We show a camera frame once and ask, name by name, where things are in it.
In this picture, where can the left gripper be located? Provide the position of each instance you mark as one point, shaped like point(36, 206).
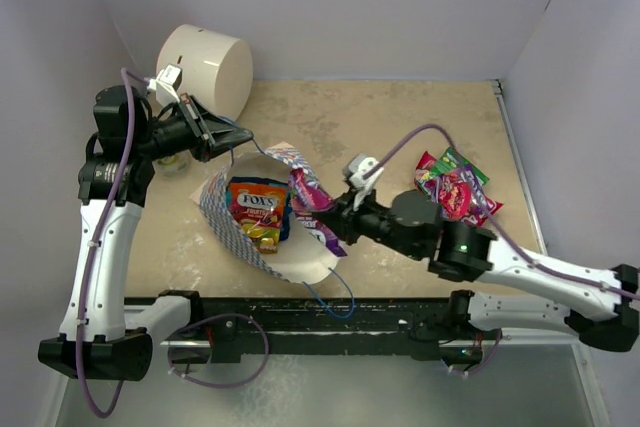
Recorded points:
point(208, 126)

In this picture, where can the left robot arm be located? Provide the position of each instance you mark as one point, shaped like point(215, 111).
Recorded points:
point(94, 340)

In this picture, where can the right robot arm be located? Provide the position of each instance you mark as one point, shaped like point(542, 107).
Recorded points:
point(591, 304)

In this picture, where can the red Real snack bag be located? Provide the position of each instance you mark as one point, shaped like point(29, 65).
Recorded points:
point(423, 166)

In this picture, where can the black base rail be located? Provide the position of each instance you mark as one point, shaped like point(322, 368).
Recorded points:
point(424, 329)

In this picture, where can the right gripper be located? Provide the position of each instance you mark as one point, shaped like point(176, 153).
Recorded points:
point(345, 215)

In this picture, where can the blue checkered paper bag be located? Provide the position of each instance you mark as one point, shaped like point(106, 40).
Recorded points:
point(301, 259)

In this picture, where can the orange Fox's fruits candy bag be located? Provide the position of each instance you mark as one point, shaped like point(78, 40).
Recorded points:
point(262, 207)

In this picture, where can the green Fox's candy bag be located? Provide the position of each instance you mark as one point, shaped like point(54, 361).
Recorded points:
point(450, 159)

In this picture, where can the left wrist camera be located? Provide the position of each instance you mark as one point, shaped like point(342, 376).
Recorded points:
point(164, 86)

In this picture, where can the white cylindrical container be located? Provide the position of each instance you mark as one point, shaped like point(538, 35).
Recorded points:
point(217, 69)

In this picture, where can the purple Fox's berries candy bag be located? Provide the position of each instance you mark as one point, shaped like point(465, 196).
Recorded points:
point(481, 206)

